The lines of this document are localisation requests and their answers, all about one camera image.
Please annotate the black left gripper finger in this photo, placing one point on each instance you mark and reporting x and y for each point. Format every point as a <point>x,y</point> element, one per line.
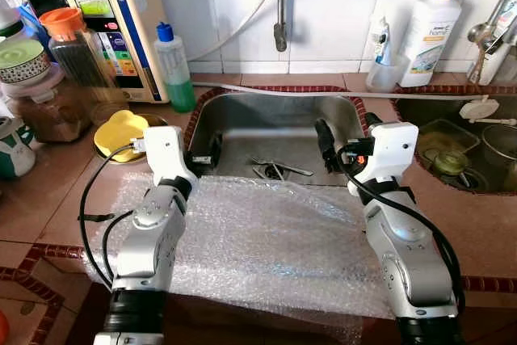
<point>216,149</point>

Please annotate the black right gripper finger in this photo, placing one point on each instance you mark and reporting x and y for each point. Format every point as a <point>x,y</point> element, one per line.
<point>376,119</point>
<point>326,139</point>

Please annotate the silver metal fork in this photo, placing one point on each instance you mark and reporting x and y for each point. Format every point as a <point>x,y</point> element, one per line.
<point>291,170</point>

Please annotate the yellow plastic bowl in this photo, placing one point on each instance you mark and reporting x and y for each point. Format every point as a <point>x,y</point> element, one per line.
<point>117,131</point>

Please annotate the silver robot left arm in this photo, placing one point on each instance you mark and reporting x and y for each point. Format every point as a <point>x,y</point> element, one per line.
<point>153,232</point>

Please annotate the clear plastic cup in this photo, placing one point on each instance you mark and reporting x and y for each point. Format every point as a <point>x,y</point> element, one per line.
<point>386,80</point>

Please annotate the dish-filled steel sink basin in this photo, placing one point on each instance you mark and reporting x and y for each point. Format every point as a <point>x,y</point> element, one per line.
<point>428,111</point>

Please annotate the stainless steel sink basin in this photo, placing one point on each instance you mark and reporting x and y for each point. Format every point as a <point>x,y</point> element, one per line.
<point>266,123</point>

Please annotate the clear plastic container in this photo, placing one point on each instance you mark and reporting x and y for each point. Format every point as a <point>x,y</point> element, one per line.
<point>432,139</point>

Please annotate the green soap bottle blue cap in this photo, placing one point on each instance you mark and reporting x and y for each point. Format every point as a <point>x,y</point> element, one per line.
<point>179,94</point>

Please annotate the white blue tube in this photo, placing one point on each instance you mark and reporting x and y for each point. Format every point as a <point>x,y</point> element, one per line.
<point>380,42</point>

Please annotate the white bottle yellow cap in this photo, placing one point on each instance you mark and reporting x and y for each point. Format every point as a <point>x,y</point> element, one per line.
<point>428,38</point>

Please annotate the clear bubble wrap sheet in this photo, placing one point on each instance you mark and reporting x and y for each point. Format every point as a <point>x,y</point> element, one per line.
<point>266,240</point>

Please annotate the white sink stopper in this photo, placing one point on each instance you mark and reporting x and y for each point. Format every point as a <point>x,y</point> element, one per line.
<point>478,108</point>

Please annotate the steel pot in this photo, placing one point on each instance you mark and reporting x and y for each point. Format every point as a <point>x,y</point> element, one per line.
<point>501,141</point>

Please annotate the chrome faucet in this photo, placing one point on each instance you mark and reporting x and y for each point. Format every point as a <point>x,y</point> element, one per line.
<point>478,34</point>

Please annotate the clear jar with brown contents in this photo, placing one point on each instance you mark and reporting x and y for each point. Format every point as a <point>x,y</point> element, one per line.
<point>48,119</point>

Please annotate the white bottle green cap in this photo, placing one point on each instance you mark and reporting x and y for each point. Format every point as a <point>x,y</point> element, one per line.
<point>507,18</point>

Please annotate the white green rabbit mug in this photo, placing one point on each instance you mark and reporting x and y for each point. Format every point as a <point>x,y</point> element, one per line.
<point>14,151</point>

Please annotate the glass jar with orange lid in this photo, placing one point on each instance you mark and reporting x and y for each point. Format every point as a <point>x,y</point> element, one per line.
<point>60,22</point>

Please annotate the patterned bowl with green lid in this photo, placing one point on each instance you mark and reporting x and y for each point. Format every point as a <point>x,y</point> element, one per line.
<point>23,58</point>

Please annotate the blue plastic item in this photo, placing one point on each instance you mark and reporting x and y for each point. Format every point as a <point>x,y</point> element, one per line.
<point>32,26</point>

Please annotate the white plastic bottle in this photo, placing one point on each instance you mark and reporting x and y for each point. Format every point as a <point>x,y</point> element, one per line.
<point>8,18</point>

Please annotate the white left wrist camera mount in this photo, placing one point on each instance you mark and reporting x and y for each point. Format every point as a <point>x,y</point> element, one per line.
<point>166,155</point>

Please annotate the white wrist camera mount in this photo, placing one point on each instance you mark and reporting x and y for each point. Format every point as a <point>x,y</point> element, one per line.
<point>396,151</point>
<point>166,155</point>

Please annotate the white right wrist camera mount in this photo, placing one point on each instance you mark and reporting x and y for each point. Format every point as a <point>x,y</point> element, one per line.
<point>396,151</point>

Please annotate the wall tap with grey spout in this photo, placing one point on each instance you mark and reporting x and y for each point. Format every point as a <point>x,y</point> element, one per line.
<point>280,18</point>

